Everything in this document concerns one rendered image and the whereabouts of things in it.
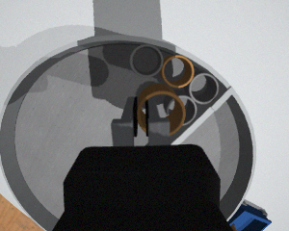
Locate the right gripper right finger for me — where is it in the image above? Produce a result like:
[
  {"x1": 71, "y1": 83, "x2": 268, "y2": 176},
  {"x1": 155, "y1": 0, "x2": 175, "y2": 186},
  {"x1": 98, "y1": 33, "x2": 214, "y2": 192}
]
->
[{"x1": 145, "y1": 96, "x2": 170, "y2": 146}]

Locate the bronze bushing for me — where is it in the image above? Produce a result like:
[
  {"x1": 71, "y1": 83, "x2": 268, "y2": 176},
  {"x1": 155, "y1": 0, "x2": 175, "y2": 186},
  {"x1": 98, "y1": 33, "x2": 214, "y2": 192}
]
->
[
  {"x1": 137, "y1": 84, "x2": 186, "y2": 135},
  {"x1": 230, "y1": 224, "x2": 237, "y2": 231},
  {"x1": 159, "y1": 55, "x2": 194, "y2": 88}
]

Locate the blue open tray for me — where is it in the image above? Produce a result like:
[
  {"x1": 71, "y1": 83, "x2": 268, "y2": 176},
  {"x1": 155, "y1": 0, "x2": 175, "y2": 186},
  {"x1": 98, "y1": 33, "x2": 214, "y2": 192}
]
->
[{"x1": 228, "y1": 203, "x2": 272, "y2": 231}]

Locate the grey metal ring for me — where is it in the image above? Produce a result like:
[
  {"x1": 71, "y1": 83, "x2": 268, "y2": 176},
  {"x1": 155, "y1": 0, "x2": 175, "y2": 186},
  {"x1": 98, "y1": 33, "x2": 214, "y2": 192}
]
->
[
  {"x1": 183, "y1": 70, "x2": 219, "y2": 104},
  {"x1": 163, "y1": 90, "x2": 197, "y2": 126},
  {"x1": 129, "y1": 44, "x2": 163, "y2": 77}
]

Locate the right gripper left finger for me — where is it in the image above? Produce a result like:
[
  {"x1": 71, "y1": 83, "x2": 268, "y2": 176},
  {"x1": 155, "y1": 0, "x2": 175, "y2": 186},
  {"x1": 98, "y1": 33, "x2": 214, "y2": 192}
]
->
[{"x1": 111, "y1": 96, "x2": 138, "y2": 146}]

